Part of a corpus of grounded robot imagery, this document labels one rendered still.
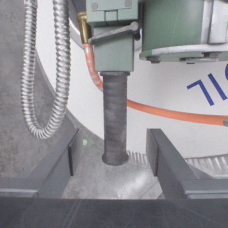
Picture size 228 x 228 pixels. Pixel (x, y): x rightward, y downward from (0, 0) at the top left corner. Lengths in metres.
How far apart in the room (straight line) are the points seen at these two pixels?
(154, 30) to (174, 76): 0.18
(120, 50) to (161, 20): 0.06
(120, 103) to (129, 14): 0.10
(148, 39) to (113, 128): 0.12
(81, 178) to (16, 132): 0.45
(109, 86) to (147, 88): 0.19
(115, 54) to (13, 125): 0.80
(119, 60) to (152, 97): 0.19
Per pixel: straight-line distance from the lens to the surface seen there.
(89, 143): 1.06
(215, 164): 0.38
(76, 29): 0.59
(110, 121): 0.22
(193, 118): 0.25
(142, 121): 0.42
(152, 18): 0.19
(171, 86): 0.36
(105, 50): 0.22
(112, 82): 0.21
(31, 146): 0.96
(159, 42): 0.18
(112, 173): 1.18
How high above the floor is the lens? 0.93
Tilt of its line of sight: 48 degrees down
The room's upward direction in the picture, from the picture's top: 68 degrees clockwise
